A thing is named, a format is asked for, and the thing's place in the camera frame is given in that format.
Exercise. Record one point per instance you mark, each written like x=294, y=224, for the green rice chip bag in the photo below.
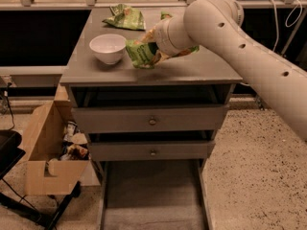
x=145, y=54

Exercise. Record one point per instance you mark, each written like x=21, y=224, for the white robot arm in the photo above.
x=216, y=25

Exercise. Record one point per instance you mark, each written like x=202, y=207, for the grey wooden drawer cabinet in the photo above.
x=201, y=78

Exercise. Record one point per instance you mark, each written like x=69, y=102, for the top grey drawer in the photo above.
x=149, y=119

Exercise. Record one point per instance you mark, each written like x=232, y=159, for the middle grey drawer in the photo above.
x=167, y=150

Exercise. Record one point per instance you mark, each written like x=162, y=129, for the open bottom grey drawer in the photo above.
x=153, y=195

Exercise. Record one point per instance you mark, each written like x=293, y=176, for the crumpled green chip bag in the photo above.
x=126, y=17

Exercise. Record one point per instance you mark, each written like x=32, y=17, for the white ceramic bowl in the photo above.
x=108, y=48

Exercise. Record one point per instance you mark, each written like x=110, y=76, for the snack packets in box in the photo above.
x=74, y=144

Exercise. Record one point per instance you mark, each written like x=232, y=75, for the cardboard box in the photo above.
x=42, y=141

